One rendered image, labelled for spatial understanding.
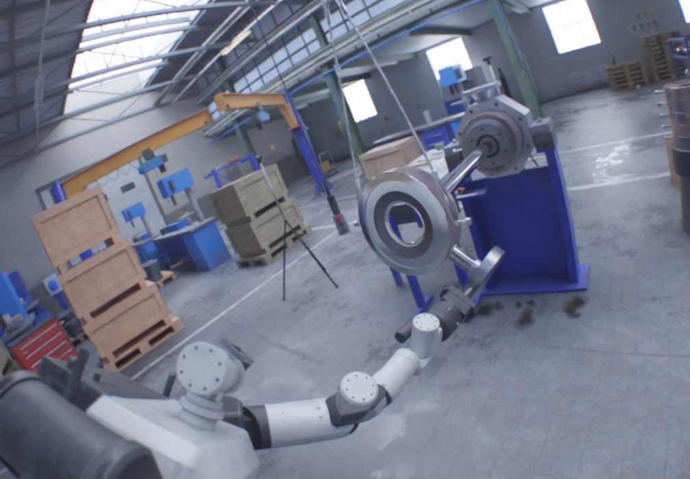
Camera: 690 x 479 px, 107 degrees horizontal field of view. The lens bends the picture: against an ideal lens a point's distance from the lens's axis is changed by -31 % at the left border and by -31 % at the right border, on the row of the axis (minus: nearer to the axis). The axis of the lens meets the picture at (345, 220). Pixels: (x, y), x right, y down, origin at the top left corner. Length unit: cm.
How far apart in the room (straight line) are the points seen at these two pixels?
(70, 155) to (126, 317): 1027
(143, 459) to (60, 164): 1410
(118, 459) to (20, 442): 9
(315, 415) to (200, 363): 32
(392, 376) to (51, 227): 435
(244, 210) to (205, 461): 532
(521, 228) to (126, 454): 256
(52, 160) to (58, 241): 976
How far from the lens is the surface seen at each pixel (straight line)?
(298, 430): 72
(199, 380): 47
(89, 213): 480
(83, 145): 1459
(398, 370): 83
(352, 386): 75
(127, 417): 45
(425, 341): 90
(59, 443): 33
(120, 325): 480
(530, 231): 265
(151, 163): 755
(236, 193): 562
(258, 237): 570
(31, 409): 35
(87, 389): 50
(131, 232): 1433
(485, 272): 111
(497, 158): 220
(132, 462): 31
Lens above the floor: 147
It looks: 13 degrees down
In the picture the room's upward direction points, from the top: 22 degrees counter-clockwise
